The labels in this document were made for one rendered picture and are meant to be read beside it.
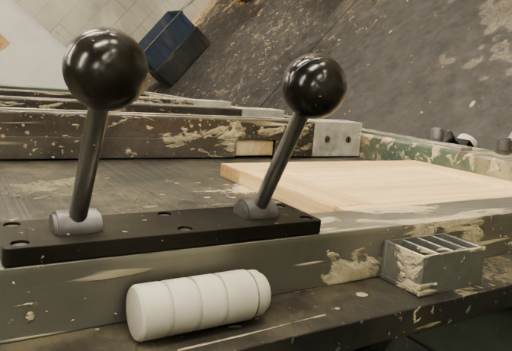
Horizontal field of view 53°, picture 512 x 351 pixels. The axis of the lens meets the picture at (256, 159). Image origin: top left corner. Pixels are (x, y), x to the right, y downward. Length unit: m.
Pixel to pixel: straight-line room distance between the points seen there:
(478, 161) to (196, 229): 0.67
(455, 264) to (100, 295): 0.25
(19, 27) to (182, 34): 1.46
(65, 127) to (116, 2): 5.14
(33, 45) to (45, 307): 4.18
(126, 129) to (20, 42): 3.63
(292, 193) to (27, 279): 0.37
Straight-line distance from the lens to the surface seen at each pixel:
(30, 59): 4.46
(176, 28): 5.02
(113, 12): 5.93
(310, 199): 0.57
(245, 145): 0.94
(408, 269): 0.39
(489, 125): 2.31
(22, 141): 0.81
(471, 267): 0.43
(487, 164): 0.91
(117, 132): 0.84
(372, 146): 1.08
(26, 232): 0.31
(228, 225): 0.33
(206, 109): 1.21
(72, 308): 0.30
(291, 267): 0.36
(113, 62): 0.23
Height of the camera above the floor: 1.56
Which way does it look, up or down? 30 degrees down
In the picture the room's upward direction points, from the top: 45 degrees counter-clockwise
